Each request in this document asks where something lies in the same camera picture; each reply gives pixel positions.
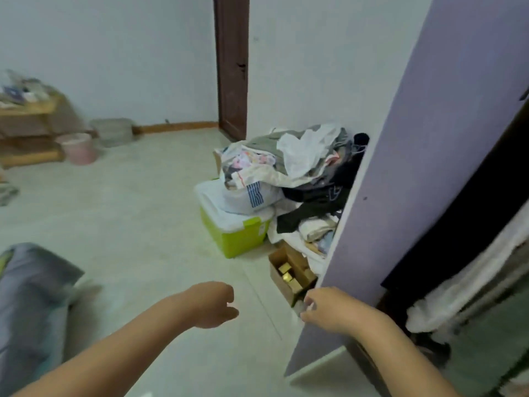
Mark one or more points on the person's left hand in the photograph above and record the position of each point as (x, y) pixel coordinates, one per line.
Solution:
(210, 305)

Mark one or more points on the person's right hand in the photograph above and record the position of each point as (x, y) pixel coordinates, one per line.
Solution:
(339, 312)

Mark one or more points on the pile of black printed clothes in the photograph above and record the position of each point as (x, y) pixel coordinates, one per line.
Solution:
(318, 198)

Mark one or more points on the cream padded jacket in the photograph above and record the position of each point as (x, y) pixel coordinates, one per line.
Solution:
(454, 293)

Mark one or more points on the black leather jacket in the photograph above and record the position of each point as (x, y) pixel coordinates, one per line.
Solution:
(467, 210)

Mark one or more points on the lilac wardrobe door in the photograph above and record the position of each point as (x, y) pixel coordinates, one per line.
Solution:
(413, 119)

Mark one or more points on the person's left forearm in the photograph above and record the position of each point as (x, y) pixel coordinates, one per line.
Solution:
(103, 359)

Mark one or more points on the person's right forearm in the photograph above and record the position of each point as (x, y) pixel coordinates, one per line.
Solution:
(405, 363)

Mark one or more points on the open cardboard box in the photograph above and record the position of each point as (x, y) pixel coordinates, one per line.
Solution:
(285, 285)

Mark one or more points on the green bin white bag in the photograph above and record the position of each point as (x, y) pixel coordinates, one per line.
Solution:
(239, 239)

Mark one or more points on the white cloth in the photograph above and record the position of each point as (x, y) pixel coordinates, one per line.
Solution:
(318, 229)

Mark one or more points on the brown cardboard box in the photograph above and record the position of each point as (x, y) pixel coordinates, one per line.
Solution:
(217, 163)

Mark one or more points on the grey bed sheet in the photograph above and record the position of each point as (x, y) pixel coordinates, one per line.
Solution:
(33, 310)

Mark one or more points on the grey plastic tray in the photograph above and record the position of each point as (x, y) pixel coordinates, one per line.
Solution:
(113, 132)

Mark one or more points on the pink plastic bucket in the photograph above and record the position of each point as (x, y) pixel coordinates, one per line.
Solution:
(78, 150)

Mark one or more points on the dark brown door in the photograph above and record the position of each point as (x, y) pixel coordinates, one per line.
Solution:
(231, 66)

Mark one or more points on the wooden folding table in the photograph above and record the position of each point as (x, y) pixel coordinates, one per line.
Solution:
(33, 109)

